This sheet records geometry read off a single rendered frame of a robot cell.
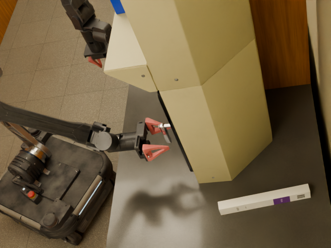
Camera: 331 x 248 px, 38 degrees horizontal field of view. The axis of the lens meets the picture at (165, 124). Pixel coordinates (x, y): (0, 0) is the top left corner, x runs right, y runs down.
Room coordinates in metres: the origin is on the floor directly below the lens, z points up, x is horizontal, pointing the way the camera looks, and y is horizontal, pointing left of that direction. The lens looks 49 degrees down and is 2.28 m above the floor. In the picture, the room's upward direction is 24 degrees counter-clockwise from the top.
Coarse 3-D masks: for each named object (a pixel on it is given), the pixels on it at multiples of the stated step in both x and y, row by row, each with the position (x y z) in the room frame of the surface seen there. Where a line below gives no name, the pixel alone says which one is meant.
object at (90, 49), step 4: (88, 44) 1.40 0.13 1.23; (92, 44) 1.39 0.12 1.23; (96, 44) 1.39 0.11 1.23; (100, 44) 1.39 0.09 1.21; (104, 44) 1.41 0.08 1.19; (108, 44) 1.40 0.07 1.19; (88, 48) 1.43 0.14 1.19; (92, 48) 1.39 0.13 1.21; (96, 48) 1.39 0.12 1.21; (100, 48) 1.39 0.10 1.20; (104, 48) 1.39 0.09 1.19; (84, 52) 1.42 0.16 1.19; (88, 52) 1.41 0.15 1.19; (92, 52) 1.40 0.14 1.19; (96, 52) 1.39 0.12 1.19; (100, 52) 1.38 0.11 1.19; (104, 52) 1.37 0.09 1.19; (84, 56) 1.40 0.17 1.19; (88, 56) 1.40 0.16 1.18
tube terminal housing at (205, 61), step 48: (144, 0) 0.84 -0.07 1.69; (192, 0) 0.84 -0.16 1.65; (240, 0) 0.89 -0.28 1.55; (144, 48) 0.86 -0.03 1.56; (192, 48) 0.82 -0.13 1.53; (240, 48) 0.87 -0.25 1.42; (192, 96) 0.83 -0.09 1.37; (240, 96) 0.86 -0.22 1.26; (192, 144) 0.85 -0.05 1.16; (240, 144) 0.85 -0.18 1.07
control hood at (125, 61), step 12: (120, 24) 1.05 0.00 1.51; (120, 36) 1.00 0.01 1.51; (132, 36) 0.98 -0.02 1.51; (108, 48) 0.98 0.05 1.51; (120, 48) 0.96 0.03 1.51; (132, 48) 0.94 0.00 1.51; (108, 60) 0.94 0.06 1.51; (120, 60) 0.92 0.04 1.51; (132, 60) 0.90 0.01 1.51; (144, 60) 0.88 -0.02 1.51; (108, 72) 0.90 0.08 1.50; (120, 72) 0.89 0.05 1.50; (132, 72) 0.88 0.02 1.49; (144, 72) 0.87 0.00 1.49; (132, 84) 0.88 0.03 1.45; (144, 84) 0.87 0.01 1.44
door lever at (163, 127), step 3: (162, 123) 0.93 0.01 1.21; (159, 126) 0.93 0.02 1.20; (162, 126) 0.92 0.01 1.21; (165, 126) 0.92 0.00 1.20; (168, 126) 0.92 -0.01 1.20; (162, 129) 0.92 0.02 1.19; (165, 129) 0.92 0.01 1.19; (162, 132) 0.93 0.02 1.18; (165, 132) 0.92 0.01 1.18; (165, 135) 0.92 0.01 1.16; (168, 135) 0.92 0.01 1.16; (165, 138) 0.92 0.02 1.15; (168, 138) 0.92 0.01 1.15; (168, 141) 0.92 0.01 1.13
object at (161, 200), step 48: (144, 96) 1.33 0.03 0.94; (288, 96) 1.04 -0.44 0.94; (288, 144) 0.86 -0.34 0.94; (144, 192) 0.92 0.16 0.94; (192, 192) 0.84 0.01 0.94; (240, 192) 0.77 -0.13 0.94; (144, 240) 0.75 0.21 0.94; (192, 240) 0.68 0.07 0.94; (240, 240) 0.62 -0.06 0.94; (288, 240) 0.56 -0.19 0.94
